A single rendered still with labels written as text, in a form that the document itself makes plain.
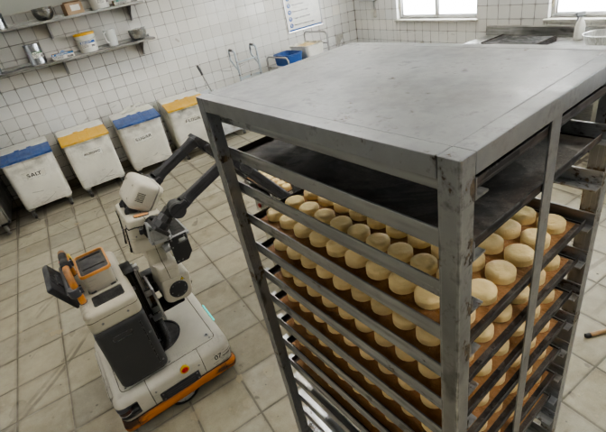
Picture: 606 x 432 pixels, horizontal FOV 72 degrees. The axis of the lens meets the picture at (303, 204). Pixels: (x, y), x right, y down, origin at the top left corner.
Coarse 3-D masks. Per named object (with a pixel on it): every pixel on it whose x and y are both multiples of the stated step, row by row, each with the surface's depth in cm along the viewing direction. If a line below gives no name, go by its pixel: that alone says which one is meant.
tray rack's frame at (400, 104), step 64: (320, 64) 96; (384, 64) 85; (448, 64) 77; (512, 64) 70; (576, 64) 64; (320, 128) 60; (384, 128) 55; (448, 128) 52; (512, 128) 49; (448, 192) 47; (448, 256) 51; (448, 320) 57; (576, 320) 96; (448, 384) 63
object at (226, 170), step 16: (208, 96) 89; (208, 128) 92; (224, 144) 94; (224, 160) 96; (224, 176) 97; (240, 192) 101; (240, 208) 102; (240, 224) 104; (240, 240) 108; (256, 256) 110; (256, 272) 112; (256, 288) 116; (272, 304) 119; (272, 320) 121; (272, 336) 124; (288, 368) 132; (288, 384) 135; (304, 416) 145
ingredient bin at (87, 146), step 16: (80, 128) 514; (96, 128) 509; (64, 144) 482; (80, 144) 490; (96, 144) 499; (112, 144) 511; (80, 160) 495; (96, 160) 505; (112, 160) 515; (80, 176) 502; (96, 176) 513; (112, 176) 523
